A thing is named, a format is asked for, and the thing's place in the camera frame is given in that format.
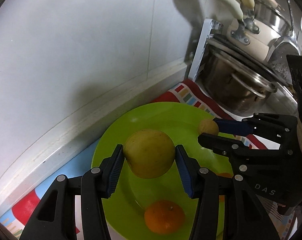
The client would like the orange with stem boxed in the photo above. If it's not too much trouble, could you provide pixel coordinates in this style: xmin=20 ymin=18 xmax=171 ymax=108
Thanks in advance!
xmin=217 ymin=172 xmax=232 ymax=203

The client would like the small yellow fruit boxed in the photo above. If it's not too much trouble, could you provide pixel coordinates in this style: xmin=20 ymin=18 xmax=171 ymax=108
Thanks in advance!
xmin=198 ymin=119 xmax=219 ymax=135

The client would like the large orange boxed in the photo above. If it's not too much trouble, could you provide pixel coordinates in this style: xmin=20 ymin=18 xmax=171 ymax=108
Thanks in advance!
xmin=144 ymin=200 xmax=186 ymax=235

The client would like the steel pot under rack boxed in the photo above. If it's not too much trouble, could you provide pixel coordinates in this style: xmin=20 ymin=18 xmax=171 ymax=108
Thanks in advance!
xmin=199 ymin=46 xmax=278 ymax=116

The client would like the colourful patterned table mat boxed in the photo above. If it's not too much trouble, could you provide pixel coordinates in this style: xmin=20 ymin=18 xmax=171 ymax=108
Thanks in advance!
xmin=0 ymin=80 xmax=298 ymax=239

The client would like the green plate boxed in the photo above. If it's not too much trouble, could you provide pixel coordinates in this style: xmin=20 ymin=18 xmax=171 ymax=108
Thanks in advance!
xmin=90 ymin=101 xmax=238 ymax=240

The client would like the steel scoop ladle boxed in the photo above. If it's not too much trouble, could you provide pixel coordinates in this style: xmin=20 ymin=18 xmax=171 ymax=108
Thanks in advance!
xmin=267 ymin=0 xmax=301 ymax=85

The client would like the steel pot with lid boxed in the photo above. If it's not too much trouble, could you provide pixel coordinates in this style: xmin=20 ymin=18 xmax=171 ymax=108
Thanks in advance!
xmin=254 ymin=0 xmax=291 ymax=36

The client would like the cream saucepan lower handle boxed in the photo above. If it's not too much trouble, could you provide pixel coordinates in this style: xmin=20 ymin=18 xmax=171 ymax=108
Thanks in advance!
xmin=219 ymin=0 xmax=269 ymax=63

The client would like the cream saucepan handle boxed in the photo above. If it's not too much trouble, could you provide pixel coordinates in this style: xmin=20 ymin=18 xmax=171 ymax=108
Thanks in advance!
xmin=219 ymin=0 xmax=269 ymax=63
xmin=241 ymin=0 xmax=280 ymax=45

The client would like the cream saucepan upper handle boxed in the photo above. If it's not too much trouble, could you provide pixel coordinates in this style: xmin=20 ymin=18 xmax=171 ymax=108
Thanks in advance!
xmin=241 ymin=0 xmax=280 ymax=45

